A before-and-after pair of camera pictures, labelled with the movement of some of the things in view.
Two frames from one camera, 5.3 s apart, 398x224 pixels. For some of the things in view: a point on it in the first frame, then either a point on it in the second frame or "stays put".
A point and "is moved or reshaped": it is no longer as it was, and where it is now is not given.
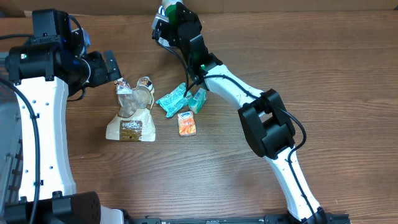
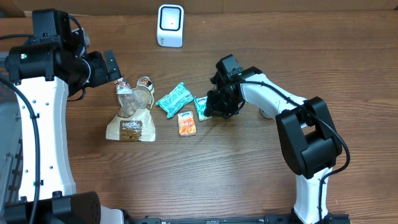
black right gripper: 191,15 to 216,109
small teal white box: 198,99 to 201,104
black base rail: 269,218 stays put
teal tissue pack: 175,101 stays put
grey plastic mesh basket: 10,141 stays put
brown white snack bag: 134,121 stays put
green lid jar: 170,12 is moved or reshaped
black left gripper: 104,74 stays put
